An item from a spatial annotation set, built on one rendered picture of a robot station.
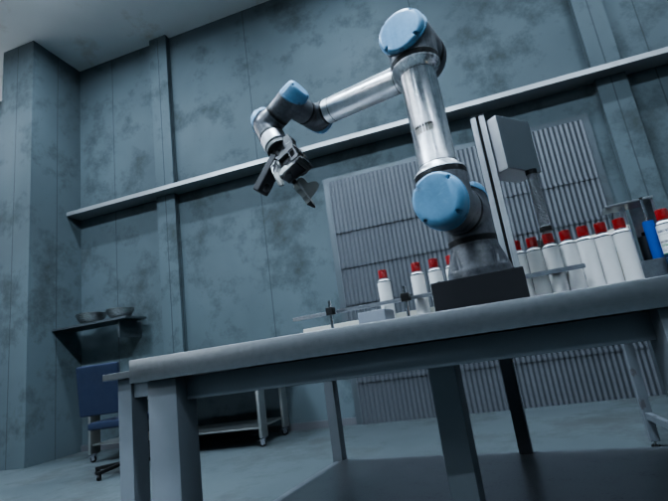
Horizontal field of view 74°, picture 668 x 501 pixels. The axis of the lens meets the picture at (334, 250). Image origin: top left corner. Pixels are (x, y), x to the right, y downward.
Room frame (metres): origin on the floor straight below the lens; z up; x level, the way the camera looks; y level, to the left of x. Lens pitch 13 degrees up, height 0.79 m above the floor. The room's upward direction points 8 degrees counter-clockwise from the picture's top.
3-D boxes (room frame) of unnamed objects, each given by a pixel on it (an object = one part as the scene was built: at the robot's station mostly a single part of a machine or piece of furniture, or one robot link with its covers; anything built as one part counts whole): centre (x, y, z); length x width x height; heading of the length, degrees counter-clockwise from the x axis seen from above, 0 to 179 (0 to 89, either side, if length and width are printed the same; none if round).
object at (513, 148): (1.41, -0.63, 1.38); 0.17 x 0.10 x 0.19; 121
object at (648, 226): (1.39, -1.00, 0.98); 0.03 x 0.03 x 0.17
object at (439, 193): (0.95, -0.26, 1.29); 0.15 x 0.12 x 0.55; 147
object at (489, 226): (1.06, -0.33, 1.08); 0.13 x 0.12 x 0.14; 147
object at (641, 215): (1.44, -0.99, 1.01); 0.14 x 0.13 x 0.26; 66
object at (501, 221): (1.38, -0.55, 1.17); 0.04 x 0.04 x 0.67; 66
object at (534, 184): (1.38, -0.67, 1.18); 0.04 x 0.04 x 0.21
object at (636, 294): (1.11, -0.17, 0.81); 0.90 x 0.90 x 0.04; 75
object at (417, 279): (1.65, -0.30, 0.98); 0.05 x 0.05 x 0.20
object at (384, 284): (1.71, -0.17, 0.98); 0.05 x 0.05 x 0.20
